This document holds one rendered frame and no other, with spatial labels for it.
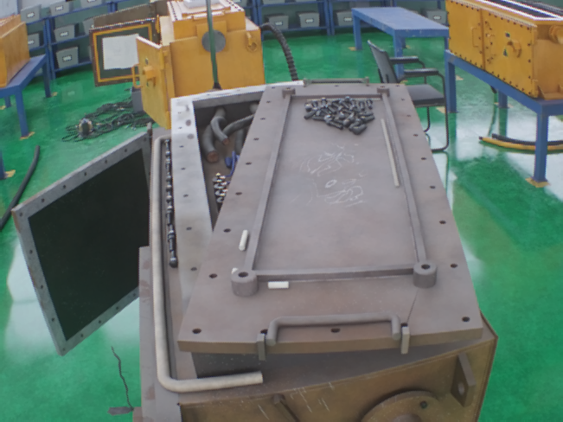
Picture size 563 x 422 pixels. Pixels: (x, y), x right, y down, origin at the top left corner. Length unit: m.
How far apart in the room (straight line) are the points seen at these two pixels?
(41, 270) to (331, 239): 1.09
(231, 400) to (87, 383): 2.06
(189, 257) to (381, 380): 0.42
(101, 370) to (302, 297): 2.18
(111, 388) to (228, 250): 1.92
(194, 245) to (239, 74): 2.81
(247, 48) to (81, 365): 2.14
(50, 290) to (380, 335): 1.32
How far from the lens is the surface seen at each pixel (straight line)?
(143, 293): 1.30
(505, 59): 4.91
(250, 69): 3.95
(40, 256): 1.95
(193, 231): 1.25
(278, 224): 1.19
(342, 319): 0.91
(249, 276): 0.99
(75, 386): 3.02
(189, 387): 1.01
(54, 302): 2.03
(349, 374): 1.03
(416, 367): 1.06
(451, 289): 0.99
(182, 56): 3.88
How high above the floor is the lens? 1.92
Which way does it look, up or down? 26 degrees down
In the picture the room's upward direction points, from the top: 6 degrees counter-clockwise
